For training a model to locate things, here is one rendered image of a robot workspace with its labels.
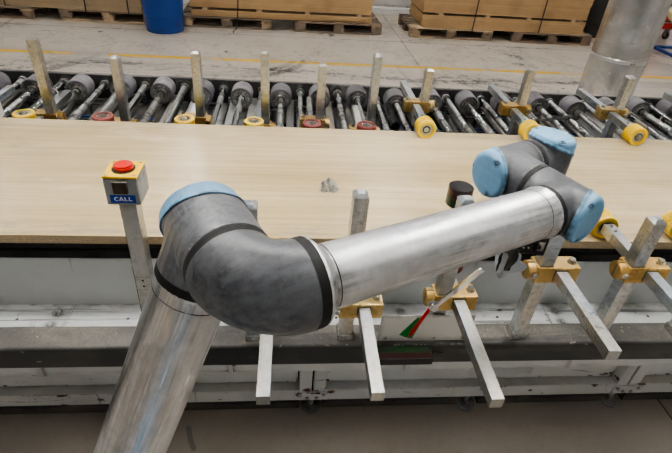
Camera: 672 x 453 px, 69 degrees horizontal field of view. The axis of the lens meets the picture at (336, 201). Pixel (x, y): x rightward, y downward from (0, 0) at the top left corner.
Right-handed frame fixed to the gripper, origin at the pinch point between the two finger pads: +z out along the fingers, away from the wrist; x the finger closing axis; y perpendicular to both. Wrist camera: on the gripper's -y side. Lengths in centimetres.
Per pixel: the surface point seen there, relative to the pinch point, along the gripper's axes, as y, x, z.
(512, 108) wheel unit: 47, 115, 4
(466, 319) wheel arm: -4.7, -1.4, 14.4
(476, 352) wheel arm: -5.1, -11.6, 14.4
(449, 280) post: -8.4, 6.2, 8.3
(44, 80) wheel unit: -152, 112, 1
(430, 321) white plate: -10.9, 5.5, 22.7
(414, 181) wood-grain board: -7, 59, 10
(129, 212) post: -85, 4, -11
